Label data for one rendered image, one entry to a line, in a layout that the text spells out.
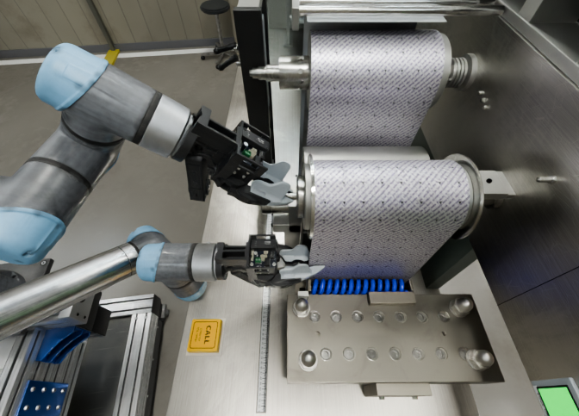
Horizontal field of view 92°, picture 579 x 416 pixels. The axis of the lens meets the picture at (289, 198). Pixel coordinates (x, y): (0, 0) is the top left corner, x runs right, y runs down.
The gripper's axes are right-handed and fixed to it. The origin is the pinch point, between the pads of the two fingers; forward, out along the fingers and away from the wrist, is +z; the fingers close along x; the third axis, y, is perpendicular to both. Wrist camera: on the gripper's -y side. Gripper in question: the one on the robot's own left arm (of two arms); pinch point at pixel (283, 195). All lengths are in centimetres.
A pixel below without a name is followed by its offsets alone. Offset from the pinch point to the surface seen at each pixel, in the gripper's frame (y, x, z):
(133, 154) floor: -176, 136, -19
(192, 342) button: -37.5, -18.9, 3.1
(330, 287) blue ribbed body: -8.6, -10.2, 19.7
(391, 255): 6.3, -7.7, 21.3
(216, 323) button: -34.4, -14.8, 7.0
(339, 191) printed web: 10.9, -4.4, 2.0
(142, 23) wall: -179, 317, -64
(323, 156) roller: 5.1, 10.1, 6.1
